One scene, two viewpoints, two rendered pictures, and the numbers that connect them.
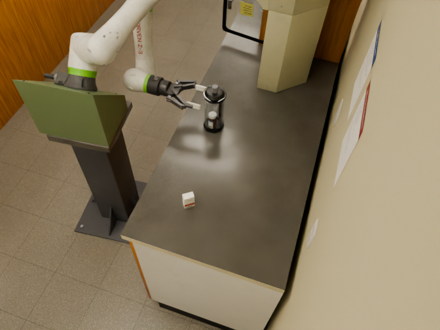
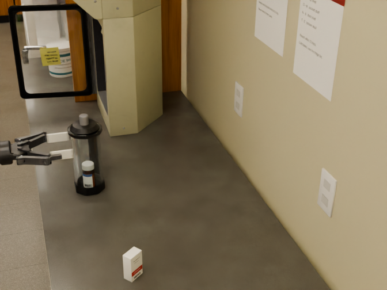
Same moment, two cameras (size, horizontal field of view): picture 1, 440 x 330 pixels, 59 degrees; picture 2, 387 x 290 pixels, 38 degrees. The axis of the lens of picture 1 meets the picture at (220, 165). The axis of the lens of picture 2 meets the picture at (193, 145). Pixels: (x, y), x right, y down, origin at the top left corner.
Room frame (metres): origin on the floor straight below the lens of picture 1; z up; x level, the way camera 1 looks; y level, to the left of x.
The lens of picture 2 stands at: (-0.22, 0.63, 1.98)
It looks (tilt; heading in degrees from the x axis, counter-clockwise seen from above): 29 degrees down; 327
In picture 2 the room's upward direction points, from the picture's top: 1 degrees clockwise
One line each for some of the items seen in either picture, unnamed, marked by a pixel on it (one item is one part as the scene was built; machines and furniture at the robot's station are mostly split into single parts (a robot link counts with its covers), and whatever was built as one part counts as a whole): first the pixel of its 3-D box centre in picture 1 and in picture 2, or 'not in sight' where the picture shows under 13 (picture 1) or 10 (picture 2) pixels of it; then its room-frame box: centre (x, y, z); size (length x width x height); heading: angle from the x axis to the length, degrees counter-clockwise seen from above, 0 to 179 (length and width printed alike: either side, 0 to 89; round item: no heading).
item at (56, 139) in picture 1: (91, 120); not in sight; (1.31, 0.67, 0.92); 0.32 x 0.32 x 0.04; 81
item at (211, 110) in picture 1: (214, 109); (87, 156); (1.31, 0.05, 1.06); 0.11 x 0.11 x 0.21
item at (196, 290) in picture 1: (256, 147); not in sight; (1.57, -0.23, 0.45); 2.05 x 0.67 x 0.90; 165
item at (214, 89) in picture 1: (215, 91); (84, 124); (1.31, 0.05, 1.18); 0.09 x 0.09 x 0.07
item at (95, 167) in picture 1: (109, 172); not in sight; (1.31, 0.67, 0.45); 0.48 x 0.48 x 0.90; 81
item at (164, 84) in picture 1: (170, 89); (14, 151); (1.37, 0.26, 1.11); 0.09 x 0.08 x 0.07; 75
